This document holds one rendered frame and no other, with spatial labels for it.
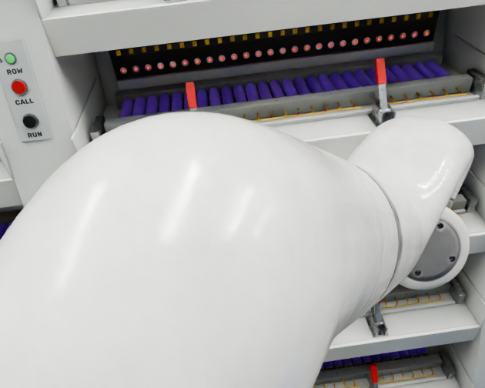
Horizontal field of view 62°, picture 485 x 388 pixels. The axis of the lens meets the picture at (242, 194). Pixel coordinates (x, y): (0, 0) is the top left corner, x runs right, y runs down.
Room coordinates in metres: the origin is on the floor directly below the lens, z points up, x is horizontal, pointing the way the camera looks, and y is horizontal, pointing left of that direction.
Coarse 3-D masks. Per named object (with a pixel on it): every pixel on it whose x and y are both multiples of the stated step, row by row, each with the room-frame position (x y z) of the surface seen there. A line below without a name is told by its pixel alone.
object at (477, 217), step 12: (468, 180) 0.63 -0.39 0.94; (468, 192) 0.61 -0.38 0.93; (480, 192) 0.60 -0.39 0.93; (468, 204) 0.60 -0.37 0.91; (480, 204) 0.59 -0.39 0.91; (468, 216) 0.59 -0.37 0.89; (480, 216) 0.59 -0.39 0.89; (468, 228) 0.57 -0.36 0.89; (480, 228) 0.56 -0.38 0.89; (480, 240) 0.55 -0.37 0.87; (480, 252) 0.56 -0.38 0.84
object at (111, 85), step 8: (440, 16) 0.75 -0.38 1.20; (440, 24) 0.75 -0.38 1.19; (440, 32) 0.75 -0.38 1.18; (440, 40) 0.75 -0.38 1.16; (440, 48) 0.75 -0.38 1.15; (96, 56) 0.73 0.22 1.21; (104, 56) 0.73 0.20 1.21; (392, 56) 0.75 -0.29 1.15; (104, 64) 0.73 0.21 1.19; (328, 64) 0.74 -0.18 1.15; (104, 72) 0.73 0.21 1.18; (112, 72) 0.73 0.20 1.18; (104, 80) 0.73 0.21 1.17; (112, 80) 0.73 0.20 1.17; (200, 80) 0.74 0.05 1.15; (104, 88) 0.73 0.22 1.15; (112, 88) 0.73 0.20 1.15; (136, 88) 0.73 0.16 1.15; (112, 96) 0.73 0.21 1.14; (112, 104) 0.73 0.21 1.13
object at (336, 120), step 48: (144, 48) 0.70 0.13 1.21; (192, 48) 0.70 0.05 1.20; (240, 48) 0.71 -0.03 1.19; (288, 48) 0.71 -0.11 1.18; (336, 48) 0.72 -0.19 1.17; (384, 48) 0.72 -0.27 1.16; (432, 48) 0.72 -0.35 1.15; (96, 96) 0.67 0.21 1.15; (144, 96) 0.69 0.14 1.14; (192, 96) 0.57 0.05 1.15; (240, 96) 0.65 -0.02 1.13; (288, 96) 0.62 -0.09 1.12; (336, 96) 0.61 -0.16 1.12; (384, 96) 0.57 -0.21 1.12; (432, 96) 0.62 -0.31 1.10; (480, 96) 0.60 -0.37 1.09; (336, 144) 0.55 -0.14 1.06
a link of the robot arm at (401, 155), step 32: (384, 128) 0.34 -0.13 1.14; (416, 128) 0.33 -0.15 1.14; (448, 128) 0.33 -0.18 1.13; (352, 160) 0.31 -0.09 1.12; (384, 160) 0.29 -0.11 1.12; (416, 160) 0.29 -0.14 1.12; (448, 160) 0.29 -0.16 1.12; (384, 192) 0.18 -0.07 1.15; (416, 192) 0.26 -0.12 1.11; (448, 192) 0.27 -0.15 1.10; (416, 224) 0.22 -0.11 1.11; (416, 256) 0.22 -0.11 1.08
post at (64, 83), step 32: (0, 0) 0.53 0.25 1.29; (32, 0) 0.53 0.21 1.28; (0, 32) 0.53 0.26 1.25; (32, 32) 0.53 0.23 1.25; (32, 64) 0.53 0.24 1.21; (64, 64) 0.57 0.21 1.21; (96, 64) 0.73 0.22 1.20; (0, 96) 0.53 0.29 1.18; (64, 96) 0.54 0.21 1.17; (0, 128) 0.53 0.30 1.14; (64, 128) 0.53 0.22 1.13; (32, 160) 0.53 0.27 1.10; (64, 160) 0.53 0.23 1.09; (32, 192) 0.53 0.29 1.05
